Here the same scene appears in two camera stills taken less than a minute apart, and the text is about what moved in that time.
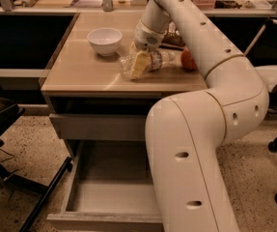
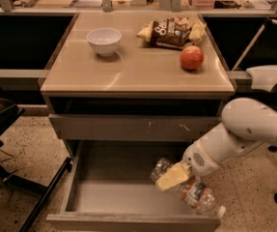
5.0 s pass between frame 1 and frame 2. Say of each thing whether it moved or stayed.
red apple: stayed
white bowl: stayed
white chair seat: stayed
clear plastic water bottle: moved
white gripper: moved
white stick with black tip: stayed
